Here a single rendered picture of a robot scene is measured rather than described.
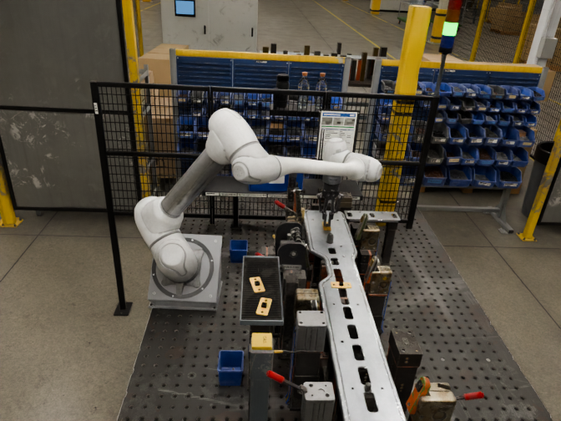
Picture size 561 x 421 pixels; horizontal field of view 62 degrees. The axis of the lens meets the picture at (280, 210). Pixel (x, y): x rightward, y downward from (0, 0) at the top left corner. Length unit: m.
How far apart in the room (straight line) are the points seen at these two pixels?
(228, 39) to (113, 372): 6.55
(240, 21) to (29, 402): 6.86
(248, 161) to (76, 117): 2.61
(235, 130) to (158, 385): 1.01
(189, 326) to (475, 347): 1.27
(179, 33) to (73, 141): 4.81
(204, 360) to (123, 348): 1.20
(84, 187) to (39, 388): 1.87
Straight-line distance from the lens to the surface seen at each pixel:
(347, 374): 1.61
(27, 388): 3.12
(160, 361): 2.06
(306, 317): 1.62
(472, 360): 2.26
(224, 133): 1.74
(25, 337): 3.44
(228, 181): 2.72
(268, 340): 1.45
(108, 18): 3.85
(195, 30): 8.62
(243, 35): 8.56
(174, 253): 2.02
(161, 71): 6.20
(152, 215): 2.08
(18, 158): 4.44
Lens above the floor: 2.16
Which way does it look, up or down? 28 degrees down
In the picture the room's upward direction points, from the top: 3 degrees clockwise
